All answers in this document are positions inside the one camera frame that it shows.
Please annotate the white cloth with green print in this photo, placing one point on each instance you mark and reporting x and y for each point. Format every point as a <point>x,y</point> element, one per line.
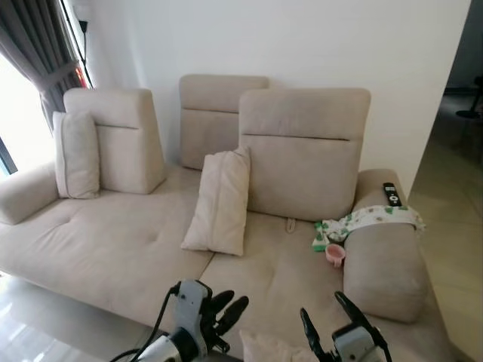
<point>377,216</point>

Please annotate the beige backrest with narrow top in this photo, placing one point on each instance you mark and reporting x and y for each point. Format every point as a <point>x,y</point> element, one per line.
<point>130,147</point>

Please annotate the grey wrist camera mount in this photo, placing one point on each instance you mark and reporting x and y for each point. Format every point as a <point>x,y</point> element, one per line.
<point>353,345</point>
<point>192,309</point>

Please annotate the black remote control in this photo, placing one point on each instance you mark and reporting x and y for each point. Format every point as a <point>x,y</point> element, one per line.
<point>392,194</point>

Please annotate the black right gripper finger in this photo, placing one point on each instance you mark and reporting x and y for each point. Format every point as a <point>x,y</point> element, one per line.
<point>355,317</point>
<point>314,338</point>

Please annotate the green packet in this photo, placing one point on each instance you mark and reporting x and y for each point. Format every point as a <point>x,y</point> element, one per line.
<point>320,240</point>

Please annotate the small beige sofa backrest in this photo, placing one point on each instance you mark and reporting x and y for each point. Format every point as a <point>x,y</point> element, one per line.
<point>213,113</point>

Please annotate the beige upright pillow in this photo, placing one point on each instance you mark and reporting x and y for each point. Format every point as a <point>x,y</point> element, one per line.
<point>75,154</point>

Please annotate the beige leaning pillow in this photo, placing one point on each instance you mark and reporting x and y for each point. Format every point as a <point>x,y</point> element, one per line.
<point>219,204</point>

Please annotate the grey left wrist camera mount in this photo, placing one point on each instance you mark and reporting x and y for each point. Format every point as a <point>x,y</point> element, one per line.
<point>192,309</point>

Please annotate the wide beige sofa backrest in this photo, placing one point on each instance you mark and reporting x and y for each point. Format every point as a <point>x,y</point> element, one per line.
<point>302,170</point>

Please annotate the black stool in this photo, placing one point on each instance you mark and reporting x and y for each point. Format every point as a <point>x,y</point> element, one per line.
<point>474,98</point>

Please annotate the beige fabric sofa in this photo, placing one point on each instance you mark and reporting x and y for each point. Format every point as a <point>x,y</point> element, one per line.
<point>113,241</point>

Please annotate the grey curtain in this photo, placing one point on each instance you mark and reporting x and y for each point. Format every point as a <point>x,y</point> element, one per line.
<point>38,45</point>

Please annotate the pink cup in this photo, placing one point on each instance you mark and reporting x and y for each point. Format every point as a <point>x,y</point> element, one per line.
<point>335,256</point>

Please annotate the black window frame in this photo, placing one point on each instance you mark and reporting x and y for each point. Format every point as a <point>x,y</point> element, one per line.
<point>78,45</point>

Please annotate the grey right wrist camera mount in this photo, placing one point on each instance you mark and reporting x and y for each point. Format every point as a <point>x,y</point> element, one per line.
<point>353,345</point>

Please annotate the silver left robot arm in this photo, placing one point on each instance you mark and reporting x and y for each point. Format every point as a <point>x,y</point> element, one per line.
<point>162,351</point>

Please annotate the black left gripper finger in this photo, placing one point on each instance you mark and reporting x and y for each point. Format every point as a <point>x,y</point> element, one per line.
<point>223,301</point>
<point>235,311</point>

